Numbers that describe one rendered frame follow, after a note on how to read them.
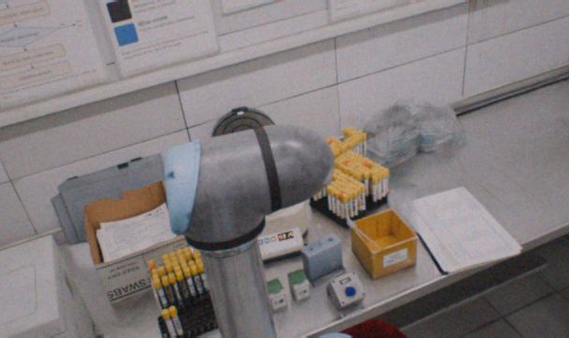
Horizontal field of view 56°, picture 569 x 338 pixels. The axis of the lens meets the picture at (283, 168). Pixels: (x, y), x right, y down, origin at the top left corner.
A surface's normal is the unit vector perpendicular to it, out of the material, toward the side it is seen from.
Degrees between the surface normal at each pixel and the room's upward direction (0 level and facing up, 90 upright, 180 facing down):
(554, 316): 0
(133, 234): 1
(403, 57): 90
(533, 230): 0
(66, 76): 95
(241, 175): 56
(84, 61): 94
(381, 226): 90
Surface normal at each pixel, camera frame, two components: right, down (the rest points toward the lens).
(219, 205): 0.22, 0.40
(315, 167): 0.76, 0.03
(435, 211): -0.11, -0.81
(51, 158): 0.38, 0.49
